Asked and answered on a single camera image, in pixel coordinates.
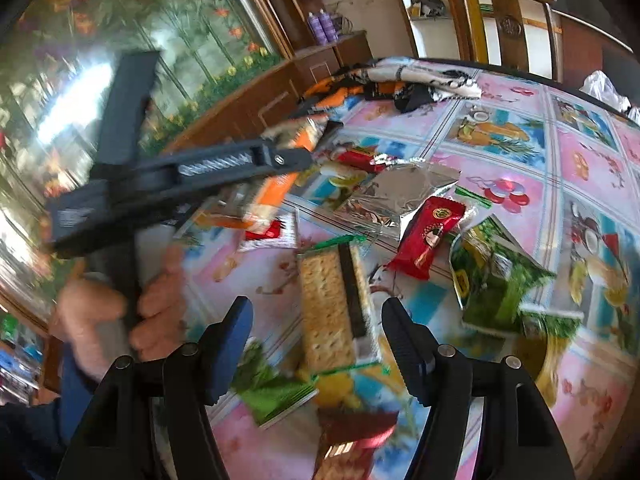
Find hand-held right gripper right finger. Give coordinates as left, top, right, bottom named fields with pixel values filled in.
left=381, top=297, right=576, bottom=480

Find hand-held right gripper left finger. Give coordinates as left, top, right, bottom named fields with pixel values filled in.
left=55, top=296, right=255, bottom=480

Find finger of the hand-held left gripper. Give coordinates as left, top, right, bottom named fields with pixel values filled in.
left=172, top=141, right=313, bottom=183

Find orange white snack packet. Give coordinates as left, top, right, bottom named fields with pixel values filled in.
left=192, top=115, right=331, bottom=236

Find red and white snack packet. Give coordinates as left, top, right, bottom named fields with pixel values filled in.
left=237, top=210, right=301, bottom=253

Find long red snack packet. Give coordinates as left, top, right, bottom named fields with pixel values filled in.
left=335, top=145, right=401, bottom=173

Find clear cracker packet green ends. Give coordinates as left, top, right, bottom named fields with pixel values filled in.
left=295, top=240, right=388, bottom=376

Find red packet with gold emblem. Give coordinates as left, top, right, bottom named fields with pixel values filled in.
left=387, top=197, right=468, bottom=281

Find green leafy snack packet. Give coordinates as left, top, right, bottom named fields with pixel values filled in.
left=447, top=215, right=586, bottom=336

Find large silver foil packet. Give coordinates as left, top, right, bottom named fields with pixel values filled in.
left=332, top=157, right=461, bottom=243

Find person's left forearm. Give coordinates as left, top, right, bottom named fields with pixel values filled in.
left=0, top=350, right=106, bottom=480

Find person's left hand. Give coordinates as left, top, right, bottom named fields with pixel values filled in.
left=50, top=245, right=188, bottom=378

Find low wooden cabinet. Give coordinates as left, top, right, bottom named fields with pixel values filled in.
left=165, top=30, right=373, bottom=153

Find orange and black cloth pile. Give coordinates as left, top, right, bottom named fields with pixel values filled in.
left=295, top=67, right=451, bottom=116

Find white black printed cloth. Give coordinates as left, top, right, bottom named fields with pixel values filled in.
left=367, top=57, right=483, bottom=103

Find dark tangled object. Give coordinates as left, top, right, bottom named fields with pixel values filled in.
left=410, top=0, right=448, bottom=18

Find wooden chair with round medallion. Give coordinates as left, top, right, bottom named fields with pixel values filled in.
left=442, top=0, right=563, bottom=81

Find white plastic bag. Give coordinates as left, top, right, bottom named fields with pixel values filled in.
left=580, top=70, right=640, bottom=126

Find floral wall poster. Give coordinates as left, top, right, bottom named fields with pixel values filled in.
left=0, top=0, right=286, bottom=321

